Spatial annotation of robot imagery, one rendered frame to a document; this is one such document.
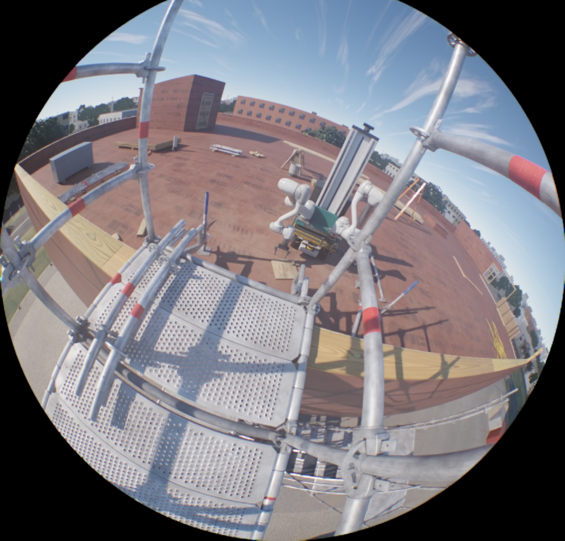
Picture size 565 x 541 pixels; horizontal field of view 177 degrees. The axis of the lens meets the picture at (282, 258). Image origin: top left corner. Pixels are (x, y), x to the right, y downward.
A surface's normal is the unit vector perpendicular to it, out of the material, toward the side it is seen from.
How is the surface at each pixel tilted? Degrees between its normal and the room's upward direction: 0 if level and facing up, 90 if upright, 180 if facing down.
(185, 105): 90
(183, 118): 90
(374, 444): 90
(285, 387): 0
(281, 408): 0
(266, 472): 0
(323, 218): 90
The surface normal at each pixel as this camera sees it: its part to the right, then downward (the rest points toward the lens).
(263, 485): 0.30, -0.68
